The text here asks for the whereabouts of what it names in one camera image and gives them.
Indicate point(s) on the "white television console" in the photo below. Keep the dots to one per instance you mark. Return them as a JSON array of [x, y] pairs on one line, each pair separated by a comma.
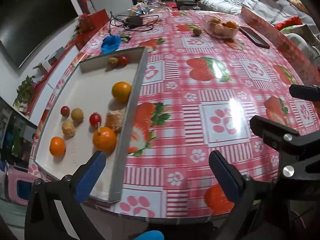
[[55, 87]]

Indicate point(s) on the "grey white sofa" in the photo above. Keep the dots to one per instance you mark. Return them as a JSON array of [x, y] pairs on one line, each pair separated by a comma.
[[260, 7]]

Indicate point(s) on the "small white box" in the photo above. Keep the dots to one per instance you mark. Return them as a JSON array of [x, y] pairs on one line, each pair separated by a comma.
[[47, 66]]

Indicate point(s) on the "black smartphone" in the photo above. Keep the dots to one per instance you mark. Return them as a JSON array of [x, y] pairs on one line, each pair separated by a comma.
[[253, 37]]

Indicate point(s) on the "glass display cabinet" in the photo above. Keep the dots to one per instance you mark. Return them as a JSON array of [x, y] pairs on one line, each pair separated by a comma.
[[15, 130]]

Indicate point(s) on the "strawberry print tablecloth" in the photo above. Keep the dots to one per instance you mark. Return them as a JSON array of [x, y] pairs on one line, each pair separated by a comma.
[[220, 92]]

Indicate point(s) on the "golden husked physalis fruit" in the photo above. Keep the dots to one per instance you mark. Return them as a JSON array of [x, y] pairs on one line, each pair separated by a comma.
[[68, 128]]

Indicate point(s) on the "brown round fruit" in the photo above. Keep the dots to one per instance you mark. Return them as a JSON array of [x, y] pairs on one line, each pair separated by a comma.
[[216, 20]]

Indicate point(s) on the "black framed tablet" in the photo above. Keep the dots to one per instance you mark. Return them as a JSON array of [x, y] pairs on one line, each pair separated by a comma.
[[186, 2]]

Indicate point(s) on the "pale wrinkled fruit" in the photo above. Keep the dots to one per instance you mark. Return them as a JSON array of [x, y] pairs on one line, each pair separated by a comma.
[[114, 120]]

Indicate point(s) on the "tall red gift box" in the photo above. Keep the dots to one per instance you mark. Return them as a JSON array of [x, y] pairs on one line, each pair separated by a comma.
[[95, 20]]

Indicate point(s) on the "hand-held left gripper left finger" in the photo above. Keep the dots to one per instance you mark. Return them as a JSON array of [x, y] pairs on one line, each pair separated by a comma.
[[91, 177]]

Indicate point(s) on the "black flat television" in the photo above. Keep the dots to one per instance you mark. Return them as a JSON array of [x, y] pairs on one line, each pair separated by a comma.
[[37, 17]]

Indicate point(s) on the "white shallow cardboard tray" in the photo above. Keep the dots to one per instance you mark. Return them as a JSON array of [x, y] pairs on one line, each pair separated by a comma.
[[92, 90]]

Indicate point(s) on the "blue disposable glove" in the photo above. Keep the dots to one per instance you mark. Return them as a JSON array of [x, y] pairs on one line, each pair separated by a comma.
[[110, 44]]

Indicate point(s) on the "pile of packaged snacks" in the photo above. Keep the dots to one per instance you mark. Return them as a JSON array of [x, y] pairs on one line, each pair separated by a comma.
[[140, 8]]

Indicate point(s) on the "pink plastic stool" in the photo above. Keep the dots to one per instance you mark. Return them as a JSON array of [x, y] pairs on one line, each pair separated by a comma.
[[15, 180]]

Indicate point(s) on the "small orange mandarin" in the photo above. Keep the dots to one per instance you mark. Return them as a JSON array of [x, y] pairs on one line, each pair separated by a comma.
[[231, 24], [57, 146], [121, 91], [105, 140]]

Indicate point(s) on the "pale peeled citrus fruit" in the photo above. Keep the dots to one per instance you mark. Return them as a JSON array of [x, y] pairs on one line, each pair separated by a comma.
[[222, 30]]

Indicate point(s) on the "person's left hand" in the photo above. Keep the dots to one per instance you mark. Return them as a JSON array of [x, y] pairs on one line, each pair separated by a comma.
[[148, 236]]

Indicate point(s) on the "green potted plant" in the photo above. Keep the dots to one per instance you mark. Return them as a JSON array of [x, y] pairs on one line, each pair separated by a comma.
[[25, 90]]

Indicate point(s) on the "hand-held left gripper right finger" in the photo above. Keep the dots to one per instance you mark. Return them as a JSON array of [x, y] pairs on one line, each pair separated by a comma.
[[225, 175]]

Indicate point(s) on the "beige printed cushion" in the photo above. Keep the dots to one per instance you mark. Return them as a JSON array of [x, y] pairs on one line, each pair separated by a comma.
[[303, 33]]

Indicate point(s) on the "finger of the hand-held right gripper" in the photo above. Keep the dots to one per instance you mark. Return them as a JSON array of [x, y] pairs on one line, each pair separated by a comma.
[[306, 92], [272, 132]]

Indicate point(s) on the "clear glass bowl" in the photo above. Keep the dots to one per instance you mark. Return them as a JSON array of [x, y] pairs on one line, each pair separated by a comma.
[[208, 28]]

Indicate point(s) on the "red cherry tomato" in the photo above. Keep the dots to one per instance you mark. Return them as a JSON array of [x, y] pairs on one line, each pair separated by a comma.
[[65, 111], [95, 119], [123, 61]]

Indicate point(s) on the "yellow blue plush toy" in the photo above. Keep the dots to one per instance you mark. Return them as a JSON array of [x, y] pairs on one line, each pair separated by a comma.
[[297, 3]]

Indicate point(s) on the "grey box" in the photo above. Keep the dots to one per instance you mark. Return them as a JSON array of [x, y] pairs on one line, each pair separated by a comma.
[[56, 57]]

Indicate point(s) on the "brown longan fruit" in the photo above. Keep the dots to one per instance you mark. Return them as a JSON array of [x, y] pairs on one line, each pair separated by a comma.
[[113, 62], [77, 115], [197, 31]]

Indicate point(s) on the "plain red cushion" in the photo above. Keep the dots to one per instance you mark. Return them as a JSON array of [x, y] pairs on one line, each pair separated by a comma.
[[290, 23]]

